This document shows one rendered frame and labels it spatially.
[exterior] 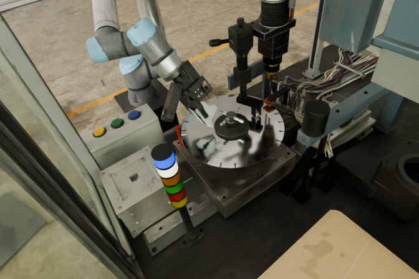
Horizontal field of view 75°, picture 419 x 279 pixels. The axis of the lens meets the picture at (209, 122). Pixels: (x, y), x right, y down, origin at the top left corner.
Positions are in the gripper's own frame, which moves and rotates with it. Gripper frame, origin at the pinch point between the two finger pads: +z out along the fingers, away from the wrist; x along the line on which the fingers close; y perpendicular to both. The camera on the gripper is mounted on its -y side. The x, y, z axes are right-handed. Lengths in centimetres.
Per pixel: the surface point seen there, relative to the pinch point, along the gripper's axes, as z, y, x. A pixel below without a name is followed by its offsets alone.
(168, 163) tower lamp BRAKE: -11.0, -19.4, -21.7
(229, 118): 1.6, 5.5, -3.8
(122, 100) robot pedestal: -12, -3, 70
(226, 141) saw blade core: 6.2, -0.1, -4.1
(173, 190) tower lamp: -3.4, -22.2, -16.9
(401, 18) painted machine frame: -12, 18, -50
